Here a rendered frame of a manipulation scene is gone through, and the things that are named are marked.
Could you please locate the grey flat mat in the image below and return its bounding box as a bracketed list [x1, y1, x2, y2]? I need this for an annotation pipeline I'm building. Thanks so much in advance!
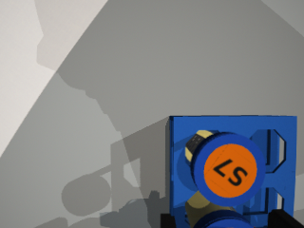
[0, 0, 304, 228]

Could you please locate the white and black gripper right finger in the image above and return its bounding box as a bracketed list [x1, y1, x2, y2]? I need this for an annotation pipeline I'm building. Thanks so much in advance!
[267, 209, 304, 228]

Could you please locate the blue tube rack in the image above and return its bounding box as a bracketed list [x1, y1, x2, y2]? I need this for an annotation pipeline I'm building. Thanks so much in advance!
[170, 115, 297, 228]

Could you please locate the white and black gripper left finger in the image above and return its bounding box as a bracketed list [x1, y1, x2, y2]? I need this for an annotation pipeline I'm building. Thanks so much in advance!
[161, 214, 177, 228]

